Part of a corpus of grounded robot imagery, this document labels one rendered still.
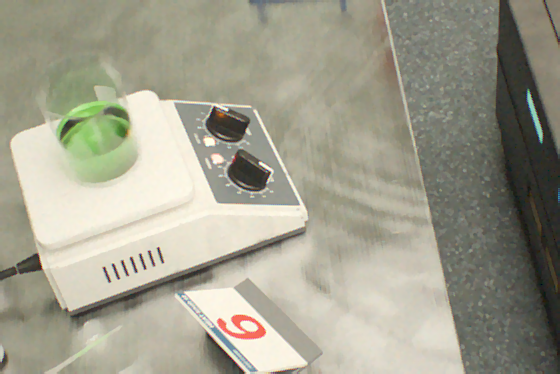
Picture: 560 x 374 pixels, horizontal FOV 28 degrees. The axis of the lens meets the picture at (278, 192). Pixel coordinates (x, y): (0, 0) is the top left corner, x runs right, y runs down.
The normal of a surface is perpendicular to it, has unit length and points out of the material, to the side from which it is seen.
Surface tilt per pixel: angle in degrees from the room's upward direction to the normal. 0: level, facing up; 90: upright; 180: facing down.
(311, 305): 0
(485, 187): 0
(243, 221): 90
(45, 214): 0
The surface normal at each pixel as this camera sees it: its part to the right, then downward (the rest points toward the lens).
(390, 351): -0.12, -0.64
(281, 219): 0.34, 0.70
